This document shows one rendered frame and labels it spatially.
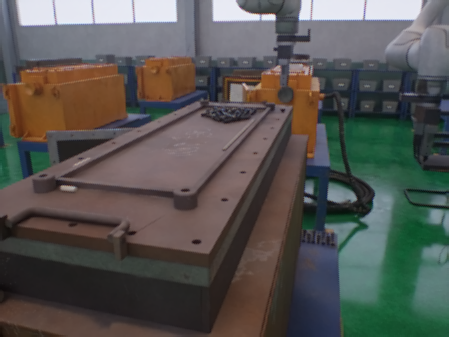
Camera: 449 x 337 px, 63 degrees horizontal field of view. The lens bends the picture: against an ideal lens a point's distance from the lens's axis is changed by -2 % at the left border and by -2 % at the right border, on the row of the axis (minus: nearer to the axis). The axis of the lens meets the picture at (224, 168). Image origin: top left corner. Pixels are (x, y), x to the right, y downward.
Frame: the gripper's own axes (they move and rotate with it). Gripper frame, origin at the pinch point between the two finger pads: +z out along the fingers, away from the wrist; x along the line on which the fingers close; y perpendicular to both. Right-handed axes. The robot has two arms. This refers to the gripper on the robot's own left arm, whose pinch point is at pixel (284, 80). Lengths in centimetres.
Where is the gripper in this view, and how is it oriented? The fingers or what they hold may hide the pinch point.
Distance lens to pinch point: 152.1
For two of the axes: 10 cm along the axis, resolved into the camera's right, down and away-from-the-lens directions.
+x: -2.6, 3.1, -9.2
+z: 0.0, 9.5, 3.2
